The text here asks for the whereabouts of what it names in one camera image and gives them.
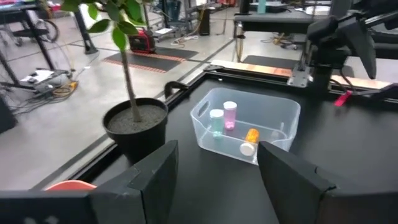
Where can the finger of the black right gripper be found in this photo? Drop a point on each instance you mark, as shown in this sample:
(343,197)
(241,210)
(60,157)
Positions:
(360,43)

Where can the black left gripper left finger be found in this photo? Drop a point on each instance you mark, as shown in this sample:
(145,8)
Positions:
(149,193)

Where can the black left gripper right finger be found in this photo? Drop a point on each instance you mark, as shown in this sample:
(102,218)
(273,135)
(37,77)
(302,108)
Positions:
(298,196)

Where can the small amber pill bottle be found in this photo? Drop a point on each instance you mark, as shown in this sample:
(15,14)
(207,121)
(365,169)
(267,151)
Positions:
(250,140)

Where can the pale teal pill bottle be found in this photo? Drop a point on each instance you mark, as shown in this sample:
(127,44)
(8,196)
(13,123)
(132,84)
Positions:
(216,123)

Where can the pink pill bottle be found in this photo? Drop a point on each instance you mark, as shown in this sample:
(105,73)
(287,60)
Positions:
(230,116)

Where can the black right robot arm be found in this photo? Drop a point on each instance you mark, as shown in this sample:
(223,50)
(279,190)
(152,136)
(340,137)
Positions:
(325,62)

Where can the orange plastic bin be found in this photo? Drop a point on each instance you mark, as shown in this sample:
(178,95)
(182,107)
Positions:
(71,186)

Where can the clear plastic bin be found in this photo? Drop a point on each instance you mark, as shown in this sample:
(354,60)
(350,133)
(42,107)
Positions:
(267,112)

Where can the black work table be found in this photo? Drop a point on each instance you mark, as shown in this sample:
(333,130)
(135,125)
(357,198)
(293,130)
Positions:
(273,21)

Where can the black plant pot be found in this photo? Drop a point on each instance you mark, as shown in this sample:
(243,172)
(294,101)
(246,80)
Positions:
(136,143)

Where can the red tag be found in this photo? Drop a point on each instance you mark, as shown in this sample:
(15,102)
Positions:
(342,99)

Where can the small black floor mat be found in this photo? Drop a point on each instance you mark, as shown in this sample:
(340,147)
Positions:
(270,61)

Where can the teal cup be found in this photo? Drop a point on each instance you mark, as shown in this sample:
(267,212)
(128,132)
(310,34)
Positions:
(261,6)

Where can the black table clamp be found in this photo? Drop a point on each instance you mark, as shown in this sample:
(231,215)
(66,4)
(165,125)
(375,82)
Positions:
(174,88)

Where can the black upright box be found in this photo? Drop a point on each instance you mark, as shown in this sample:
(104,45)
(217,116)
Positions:
(204,21)

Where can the large black floor mat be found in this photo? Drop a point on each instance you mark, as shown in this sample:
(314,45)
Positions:
(149,60)

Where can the red black generator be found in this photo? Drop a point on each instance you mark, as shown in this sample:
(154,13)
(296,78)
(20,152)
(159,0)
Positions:
(141,40)

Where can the green leafy potted tree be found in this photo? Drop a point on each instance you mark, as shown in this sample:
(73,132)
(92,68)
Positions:
(119,39)

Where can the black leg desk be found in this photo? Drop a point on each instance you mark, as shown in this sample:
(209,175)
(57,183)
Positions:
(31,31)

